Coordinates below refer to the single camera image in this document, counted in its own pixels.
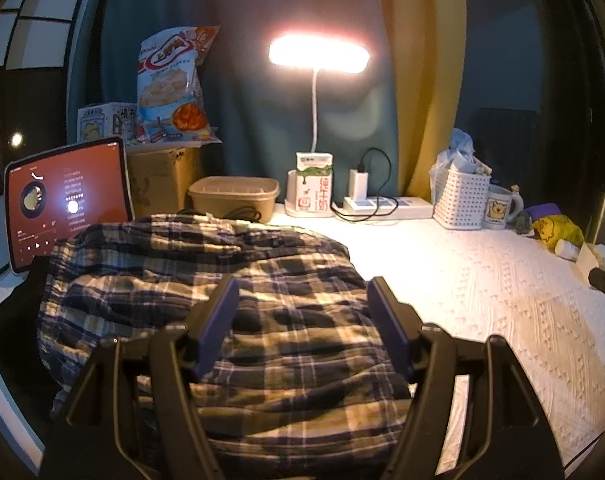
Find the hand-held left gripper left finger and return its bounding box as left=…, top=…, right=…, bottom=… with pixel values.
left=39, top=275, right=243, bottom=480

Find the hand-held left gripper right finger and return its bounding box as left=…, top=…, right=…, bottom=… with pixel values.
left=367, top=276, right=567, bottom=480

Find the plaid flannel shirt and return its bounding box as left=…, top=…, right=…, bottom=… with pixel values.
left=36, top=213, right=413, bottom=471

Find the small white bottle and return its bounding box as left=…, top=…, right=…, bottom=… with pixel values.
left=555, top=238, right=584, bottom=262

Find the yellow plush toy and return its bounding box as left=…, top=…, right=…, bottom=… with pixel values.
left=531, top=214, right=585, bottom=252

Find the purple object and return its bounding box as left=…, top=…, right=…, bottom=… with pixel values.
left=525, top=203, right=564, bottom=222

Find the white textured bedspread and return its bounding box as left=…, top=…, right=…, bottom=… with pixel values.
left=0, top=200, right=605, bottom=480

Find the white power strip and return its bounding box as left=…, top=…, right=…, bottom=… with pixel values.
left=343, top=196, right=434, bottom=221

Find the brown plastic container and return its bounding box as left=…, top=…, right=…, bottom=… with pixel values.
left=188, top=176, right=281, bottom=225

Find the white cartoon mug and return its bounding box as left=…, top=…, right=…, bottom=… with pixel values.
left=483, top=184, right=525, bottom=231

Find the white usb charger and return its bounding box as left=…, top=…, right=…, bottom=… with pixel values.
left=349, top=168, right=369, bottom=200

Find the cardboard box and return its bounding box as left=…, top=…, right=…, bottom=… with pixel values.
left=124, top=142, right=204, bottom=219

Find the milk carton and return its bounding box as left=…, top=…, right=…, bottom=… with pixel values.
left=295, top=152, right=335, bottom=214

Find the plastic bag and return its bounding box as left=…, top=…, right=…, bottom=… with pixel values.
left=429, top=127, right=494, bottom=201

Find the tablet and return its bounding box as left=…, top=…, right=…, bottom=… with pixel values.
left=4, top=135, right=136, bottom=275

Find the teal curtain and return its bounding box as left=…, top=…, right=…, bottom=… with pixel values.
left=66, top=0, right=408, bottom=211

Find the dark cloth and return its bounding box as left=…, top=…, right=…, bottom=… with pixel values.
left=0, top=255, right=69, bottom=413

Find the small printed box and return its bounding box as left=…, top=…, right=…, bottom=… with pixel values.
left=77, top=102, right=144, bottom=147

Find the snack bag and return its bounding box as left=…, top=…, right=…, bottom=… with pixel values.
left=135, top=25, right=222, bottom=144

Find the yellow curtain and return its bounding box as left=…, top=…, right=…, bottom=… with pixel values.
left=367, top=0, right=469, bottom=202

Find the white desk lamp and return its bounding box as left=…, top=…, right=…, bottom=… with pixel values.
left=268, top=34, right=371, bottom=219

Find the black cable bundle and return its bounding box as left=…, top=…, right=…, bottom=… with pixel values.
left=176, top=204, right=263, bottom=224

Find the white charger with cable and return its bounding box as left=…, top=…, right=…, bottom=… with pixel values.
left=331, top=147, right=399, bottom=222

